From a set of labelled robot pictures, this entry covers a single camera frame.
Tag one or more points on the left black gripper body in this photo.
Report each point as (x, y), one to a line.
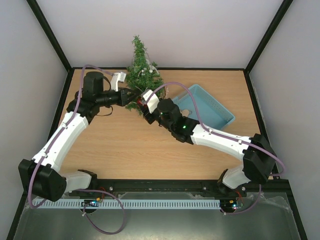
(120, 101)

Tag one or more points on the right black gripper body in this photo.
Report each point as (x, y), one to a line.
(148, 114)

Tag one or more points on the red ball ornament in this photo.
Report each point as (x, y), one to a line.
(140, 102)

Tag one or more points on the small green christmas tree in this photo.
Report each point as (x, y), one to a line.
(143, 73)

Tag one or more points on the light blue plastic basket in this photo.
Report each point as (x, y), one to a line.
(211, 111)

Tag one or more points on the wooden heart ornament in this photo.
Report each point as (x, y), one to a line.
(185, 112)

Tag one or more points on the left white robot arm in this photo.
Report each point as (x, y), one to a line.
(41, 176)

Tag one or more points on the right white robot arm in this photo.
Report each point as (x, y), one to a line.
(255, 153)

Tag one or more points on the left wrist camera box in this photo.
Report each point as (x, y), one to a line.
(117, 77)

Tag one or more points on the white cable duct rail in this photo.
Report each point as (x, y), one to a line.
(135, 204)

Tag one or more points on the black frame rail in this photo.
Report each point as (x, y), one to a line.
(205, 188)

